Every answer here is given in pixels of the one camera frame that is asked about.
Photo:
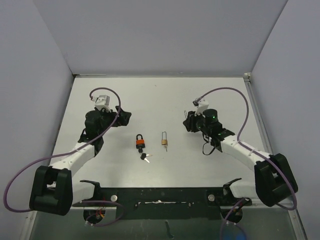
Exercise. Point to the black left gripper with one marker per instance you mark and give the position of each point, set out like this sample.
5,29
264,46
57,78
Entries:
122,119

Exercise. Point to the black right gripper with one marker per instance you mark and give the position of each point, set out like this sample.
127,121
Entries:
190,121

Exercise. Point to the long shackle brass padlock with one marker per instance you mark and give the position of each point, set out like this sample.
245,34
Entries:
164,141

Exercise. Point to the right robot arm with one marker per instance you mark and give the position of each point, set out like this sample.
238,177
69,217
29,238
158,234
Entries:
273,177

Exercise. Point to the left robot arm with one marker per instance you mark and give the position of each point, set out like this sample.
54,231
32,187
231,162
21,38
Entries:
53,190

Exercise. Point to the black headed key bunch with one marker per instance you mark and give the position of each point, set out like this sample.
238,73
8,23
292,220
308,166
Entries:
144,156

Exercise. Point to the orange black padlock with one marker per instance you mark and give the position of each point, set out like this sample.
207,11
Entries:
140,142

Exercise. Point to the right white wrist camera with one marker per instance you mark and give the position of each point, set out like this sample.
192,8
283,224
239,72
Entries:
201,105

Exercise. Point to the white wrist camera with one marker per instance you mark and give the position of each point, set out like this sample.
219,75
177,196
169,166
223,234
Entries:
101,103
201,105

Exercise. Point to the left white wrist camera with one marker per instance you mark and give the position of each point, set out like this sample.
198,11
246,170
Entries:
101,103

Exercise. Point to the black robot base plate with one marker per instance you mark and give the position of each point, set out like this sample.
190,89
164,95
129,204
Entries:
163,203

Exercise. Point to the aluminium table frame rail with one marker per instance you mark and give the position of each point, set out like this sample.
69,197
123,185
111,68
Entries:
294,217

